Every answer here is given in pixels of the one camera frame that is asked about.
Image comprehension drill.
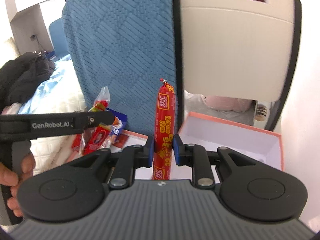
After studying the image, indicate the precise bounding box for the clear red dried tofu packet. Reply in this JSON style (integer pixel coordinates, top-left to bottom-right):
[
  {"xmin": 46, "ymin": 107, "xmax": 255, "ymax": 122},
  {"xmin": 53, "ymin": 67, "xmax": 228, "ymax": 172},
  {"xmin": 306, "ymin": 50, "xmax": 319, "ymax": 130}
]
[{"xmin": 71, "ymin": 86, "xmax": 111, "ymax": 155}]

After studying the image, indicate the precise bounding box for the red sausage stick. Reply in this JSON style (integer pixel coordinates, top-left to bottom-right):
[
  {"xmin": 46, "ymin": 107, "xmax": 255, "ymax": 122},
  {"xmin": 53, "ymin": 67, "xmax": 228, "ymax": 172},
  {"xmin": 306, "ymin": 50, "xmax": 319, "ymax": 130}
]
[{"xmin": 152, "ymin": 79, "xmax": 176, "ymax": 180}]

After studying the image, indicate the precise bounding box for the person left hand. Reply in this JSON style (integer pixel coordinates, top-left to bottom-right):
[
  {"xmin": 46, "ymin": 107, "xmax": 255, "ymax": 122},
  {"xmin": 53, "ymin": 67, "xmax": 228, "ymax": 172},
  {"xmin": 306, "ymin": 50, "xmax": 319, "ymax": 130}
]
[{"xmin": 1, "ymin": 151, "xmax": 36, "ymax": 217}]

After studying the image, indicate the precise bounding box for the pink left box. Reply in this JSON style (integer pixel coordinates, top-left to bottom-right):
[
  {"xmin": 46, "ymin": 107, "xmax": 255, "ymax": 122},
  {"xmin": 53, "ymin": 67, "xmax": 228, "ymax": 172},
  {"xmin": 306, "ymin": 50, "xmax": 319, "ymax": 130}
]
[{"xmin": 111, "ymin": 129, "xmax": 152, "ymax": 180}]

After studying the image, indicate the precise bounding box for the pink box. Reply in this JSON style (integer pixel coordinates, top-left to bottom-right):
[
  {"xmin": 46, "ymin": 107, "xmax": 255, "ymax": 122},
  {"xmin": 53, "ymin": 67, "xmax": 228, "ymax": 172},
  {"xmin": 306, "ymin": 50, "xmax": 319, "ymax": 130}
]
[
  {"xmin": 111, "ymin": 129, "xmax": 152, "ymax": 180},
  {"xmin": 178, "ymin": 112, "xmax": 284, "ymax": 171}
]

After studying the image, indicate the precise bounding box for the small red card packet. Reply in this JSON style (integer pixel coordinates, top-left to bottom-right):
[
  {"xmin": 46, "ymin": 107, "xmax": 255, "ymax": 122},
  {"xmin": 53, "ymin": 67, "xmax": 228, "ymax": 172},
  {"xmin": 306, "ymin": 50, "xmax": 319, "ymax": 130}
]
[{"xmin": 113, "ymin": 134, "xmax": 129, "ymax": 148}]

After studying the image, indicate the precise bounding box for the pink right box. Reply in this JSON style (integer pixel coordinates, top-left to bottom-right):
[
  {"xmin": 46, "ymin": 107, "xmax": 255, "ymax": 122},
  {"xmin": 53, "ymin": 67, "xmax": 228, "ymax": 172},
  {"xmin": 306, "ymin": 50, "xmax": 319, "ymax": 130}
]
[{"xmin": 178, "ymin": 112, "xmax": 284, "ymax": 171}]

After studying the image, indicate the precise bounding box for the cream quilted pillow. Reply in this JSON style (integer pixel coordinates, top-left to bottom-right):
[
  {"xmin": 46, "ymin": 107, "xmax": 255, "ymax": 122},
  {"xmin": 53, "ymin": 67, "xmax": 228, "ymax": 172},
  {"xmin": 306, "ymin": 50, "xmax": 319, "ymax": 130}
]
[{"xmin": 21, "ymin": 94, "xmax": 86, "ymax": 174}]

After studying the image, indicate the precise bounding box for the blue spicy cabbage snack bag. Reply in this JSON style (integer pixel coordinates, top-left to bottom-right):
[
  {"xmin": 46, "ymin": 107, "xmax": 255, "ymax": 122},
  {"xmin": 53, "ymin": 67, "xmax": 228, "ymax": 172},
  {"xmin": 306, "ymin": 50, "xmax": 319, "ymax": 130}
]
[{"xmin": 106, "ymin": 109, "xmax": 127, "ymax": 148}]

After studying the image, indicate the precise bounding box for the black jacket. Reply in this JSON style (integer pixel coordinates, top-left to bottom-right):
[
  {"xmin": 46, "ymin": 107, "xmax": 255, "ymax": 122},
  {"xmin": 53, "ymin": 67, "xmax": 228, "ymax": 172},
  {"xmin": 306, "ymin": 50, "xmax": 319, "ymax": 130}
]
[{"xmin": 1, "ymin": 52, "xmax": 55, "ymax": 110}]

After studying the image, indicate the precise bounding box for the light blue cloth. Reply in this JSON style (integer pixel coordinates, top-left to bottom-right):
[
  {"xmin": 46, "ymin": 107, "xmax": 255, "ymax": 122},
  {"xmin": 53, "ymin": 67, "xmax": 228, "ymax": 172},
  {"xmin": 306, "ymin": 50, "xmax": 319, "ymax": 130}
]
[{"xmin": 18, "ymin": 55, "xmax": 86, "ymax": 114}]

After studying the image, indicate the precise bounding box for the beige chair back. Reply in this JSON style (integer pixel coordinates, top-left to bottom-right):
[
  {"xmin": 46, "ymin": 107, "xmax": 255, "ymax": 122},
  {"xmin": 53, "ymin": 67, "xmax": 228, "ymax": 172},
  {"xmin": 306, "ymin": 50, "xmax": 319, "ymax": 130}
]
[{"xmin": 172, "ymin": 0, "xmax": 302, "ymax": 131}]

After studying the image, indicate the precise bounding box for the blue textured cushion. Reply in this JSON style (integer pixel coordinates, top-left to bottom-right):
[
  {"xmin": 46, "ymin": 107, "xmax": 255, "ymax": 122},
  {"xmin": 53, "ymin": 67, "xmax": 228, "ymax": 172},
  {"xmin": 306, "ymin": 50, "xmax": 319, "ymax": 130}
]
[{"xmin": 62, "ymin": 0, "xmax": 176, "ymax": 135}]

